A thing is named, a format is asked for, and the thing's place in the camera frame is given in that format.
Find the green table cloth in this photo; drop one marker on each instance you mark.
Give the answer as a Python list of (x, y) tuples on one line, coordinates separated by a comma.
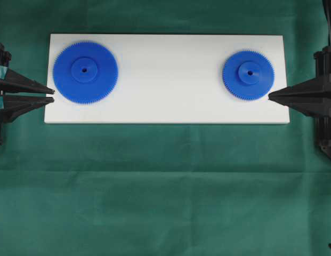
[(163, 189)]

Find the large blue gear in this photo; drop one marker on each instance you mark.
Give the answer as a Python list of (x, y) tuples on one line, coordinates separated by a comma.
[(85, 72)]

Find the small blue gear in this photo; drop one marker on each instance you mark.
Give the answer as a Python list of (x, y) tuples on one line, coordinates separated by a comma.
[(248, 75)]

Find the white rectangular board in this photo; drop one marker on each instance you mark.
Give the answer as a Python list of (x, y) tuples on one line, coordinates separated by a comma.
[(171, 79)]

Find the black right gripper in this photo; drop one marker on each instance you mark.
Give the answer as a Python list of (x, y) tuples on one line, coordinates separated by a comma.
[(295, 97)]

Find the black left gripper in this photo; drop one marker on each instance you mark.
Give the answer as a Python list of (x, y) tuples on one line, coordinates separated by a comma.
[(13, 106)]

